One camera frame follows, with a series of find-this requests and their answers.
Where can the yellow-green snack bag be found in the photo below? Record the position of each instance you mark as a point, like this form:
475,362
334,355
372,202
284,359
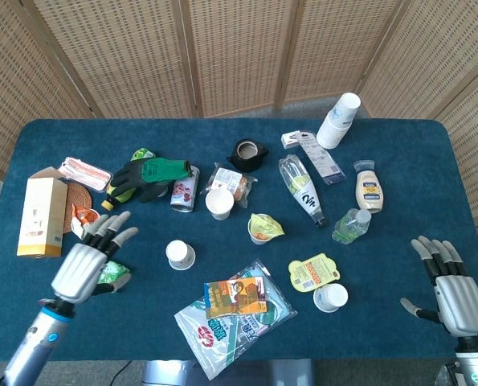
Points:
268,227

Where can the orange brown snack packet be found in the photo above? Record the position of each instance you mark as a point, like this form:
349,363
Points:
234,299

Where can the inverted paper cup blue flower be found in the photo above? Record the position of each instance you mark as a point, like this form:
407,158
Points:
331,297

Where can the stack of paper cups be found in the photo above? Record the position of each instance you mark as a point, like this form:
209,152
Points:
335,124

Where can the clear lime water bottle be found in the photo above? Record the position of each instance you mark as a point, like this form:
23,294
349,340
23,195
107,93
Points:
349,229

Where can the mayonnaise squeeze bottle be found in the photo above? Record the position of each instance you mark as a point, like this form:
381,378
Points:
369,193

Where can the long clear blister pack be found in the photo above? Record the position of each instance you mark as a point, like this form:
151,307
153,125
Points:
321,158

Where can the tan cardboard carton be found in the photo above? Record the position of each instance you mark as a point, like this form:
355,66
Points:
42,217

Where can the wrapped bread packet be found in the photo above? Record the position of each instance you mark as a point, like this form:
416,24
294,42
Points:
228,179

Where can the yellow-green shaped packet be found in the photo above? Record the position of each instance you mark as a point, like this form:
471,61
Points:
311,271

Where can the paper cup holding orange packet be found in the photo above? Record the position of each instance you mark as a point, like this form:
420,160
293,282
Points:
77,230

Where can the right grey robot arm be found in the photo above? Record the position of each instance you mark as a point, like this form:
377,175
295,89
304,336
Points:
475,366

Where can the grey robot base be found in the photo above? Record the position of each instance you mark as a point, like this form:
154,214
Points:
262,372

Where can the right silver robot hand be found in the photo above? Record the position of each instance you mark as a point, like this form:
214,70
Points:
459,303

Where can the small white box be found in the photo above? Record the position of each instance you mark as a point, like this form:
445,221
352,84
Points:
290,140

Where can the woven rattan folding screen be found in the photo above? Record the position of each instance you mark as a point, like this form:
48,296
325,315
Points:
238,52

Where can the green tissue pack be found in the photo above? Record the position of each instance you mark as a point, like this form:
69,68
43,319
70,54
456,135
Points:
116,268

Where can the pink striped tray pack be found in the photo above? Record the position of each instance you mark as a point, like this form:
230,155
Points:
84,173

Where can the black tape roll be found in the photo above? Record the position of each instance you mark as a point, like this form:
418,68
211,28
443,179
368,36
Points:
242,165

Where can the tin can with red print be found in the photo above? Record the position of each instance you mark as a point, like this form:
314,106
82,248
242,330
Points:
184,191

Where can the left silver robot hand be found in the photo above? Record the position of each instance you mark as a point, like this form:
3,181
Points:
78,269

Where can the green and black work glove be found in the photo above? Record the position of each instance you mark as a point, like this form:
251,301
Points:
158,171

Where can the round woven coaster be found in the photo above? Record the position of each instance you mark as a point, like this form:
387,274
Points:
80,199

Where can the clear bag of cleaning cloths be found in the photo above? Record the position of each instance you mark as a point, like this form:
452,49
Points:
222,346

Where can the paper cup holding green bag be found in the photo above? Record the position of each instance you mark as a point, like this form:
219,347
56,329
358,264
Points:
258,240

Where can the tea bottle with yellow cap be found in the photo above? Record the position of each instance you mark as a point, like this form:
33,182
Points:
120,195

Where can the blue table cloth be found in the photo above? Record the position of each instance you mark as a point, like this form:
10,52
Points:
403,161

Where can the clear bottle with black cap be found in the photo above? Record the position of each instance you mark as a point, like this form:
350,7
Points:
303,189

